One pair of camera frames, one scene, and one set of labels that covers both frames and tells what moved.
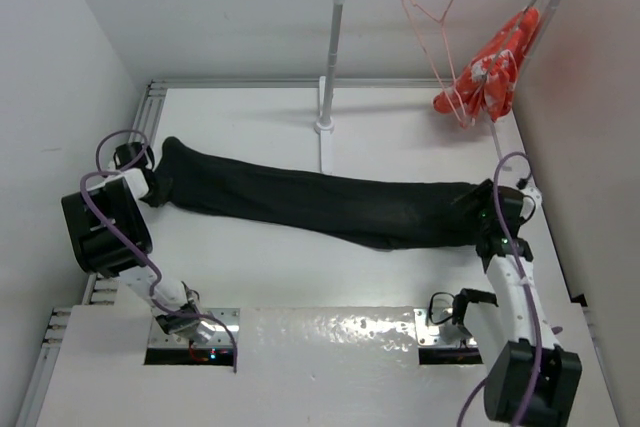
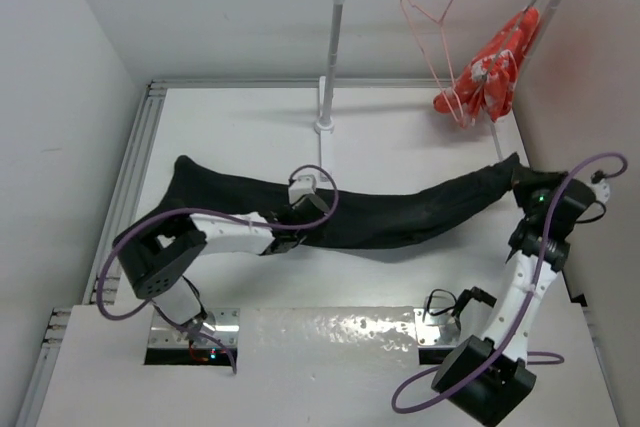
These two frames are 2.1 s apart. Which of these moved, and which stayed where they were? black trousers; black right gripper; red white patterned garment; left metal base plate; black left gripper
Moved: black trousers; black left gripper; black right gripper
Stayed: left metal base plate; red white patterned garment
